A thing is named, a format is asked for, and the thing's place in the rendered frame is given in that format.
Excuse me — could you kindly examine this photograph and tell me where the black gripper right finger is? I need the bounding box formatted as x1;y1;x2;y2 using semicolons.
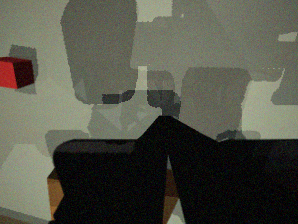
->
165;116;298;224

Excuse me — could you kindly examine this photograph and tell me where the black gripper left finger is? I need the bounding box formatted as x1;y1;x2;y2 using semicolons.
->
53;116;169;221

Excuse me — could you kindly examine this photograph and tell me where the red square block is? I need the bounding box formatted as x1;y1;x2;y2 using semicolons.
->
0;57;34;89

